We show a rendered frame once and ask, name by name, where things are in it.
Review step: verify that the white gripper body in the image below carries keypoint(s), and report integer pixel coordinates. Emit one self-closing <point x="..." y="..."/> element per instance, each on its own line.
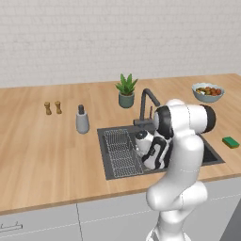
<point x="154" y="160"/>

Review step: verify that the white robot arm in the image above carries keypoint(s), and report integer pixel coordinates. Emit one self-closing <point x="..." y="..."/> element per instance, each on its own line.
<point x="185" y="150"/>

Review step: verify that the dark grey sink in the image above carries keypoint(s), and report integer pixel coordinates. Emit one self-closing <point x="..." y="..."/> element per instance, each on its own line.
<point x="108" y="157"/>

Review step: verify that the grey panel under sink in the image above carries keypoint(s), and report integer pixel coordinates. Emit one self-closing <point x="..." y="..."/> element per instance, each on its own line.
<point x="116" y="205"/>

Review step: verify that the green sponge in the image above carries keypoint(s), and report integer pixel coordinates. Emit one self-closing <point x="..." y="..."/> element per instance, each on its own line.
<point x="231" y="142"/>

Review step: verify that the dark grey tap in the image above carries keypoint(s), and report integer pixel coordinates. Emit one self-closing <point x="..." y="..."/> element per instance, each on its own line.
<point x="143" y="106"/>

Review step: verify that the green plant in grey pot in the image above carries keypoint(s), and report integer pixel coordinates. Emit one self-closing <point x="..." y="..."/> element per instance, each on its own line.
<point x="126" y="94"/>

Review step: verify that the grey cupboard door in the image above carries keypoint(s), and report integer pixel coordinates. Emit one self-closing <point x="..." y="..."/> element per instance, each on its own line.
<point x="119" y="230"/>

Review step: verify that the grey soap dispenser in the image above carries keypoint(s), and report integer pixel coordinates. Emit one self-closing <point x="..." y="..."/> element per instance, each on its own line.
<point x="82" y="123"/>

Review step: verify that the grey bowl of fruit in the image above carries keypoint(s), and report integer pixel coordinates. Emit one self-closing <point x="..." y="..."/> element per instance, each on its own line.
<point x="207" y="95"/>

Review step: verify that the small wooden shaker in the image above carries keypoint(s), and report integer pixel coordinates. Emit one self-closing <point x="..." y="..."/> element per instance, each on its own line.
<point x="58" y="107"/>
<point x="48" y="109"/>

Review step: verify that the grey drawer front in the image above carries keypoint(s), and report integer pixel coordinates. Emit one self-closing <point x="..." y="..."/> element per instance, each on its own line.
<point x="47" y="218"/>

